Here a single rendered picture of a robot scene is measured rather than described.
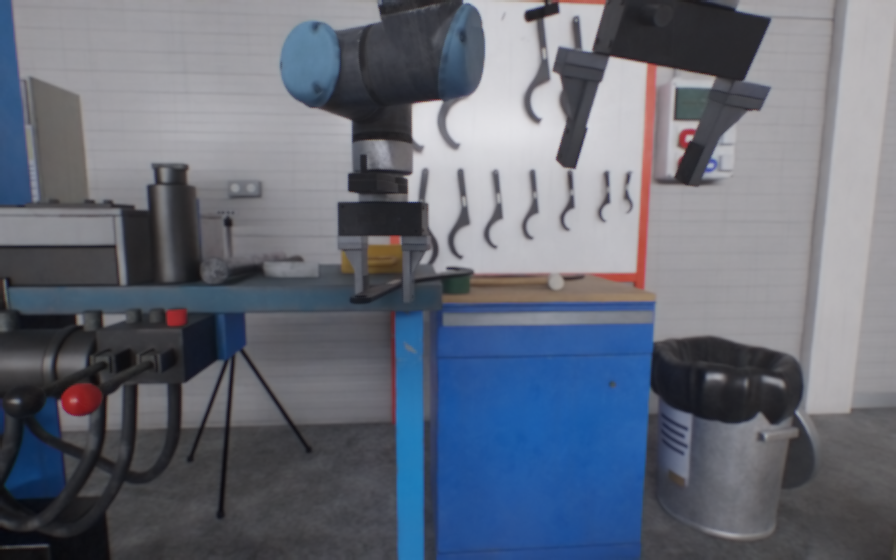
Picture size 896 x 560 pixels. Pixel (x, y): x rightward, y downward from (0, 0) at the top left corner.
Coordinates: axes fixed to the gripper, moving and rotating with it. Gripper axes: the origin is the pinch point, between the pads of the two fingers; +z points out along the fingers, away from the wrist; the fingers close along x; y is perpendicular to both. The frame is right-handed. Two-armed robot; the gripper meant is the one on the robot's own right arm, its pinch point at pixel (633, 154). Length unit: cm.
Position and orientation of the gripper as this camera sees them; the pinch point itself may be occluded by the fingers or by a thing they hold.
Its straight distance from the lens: 51.2
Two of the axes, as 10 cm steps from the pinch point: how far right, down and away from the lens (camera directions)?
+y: 0.8, 5.1, -8.6
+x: 9.8, 1.0, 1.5
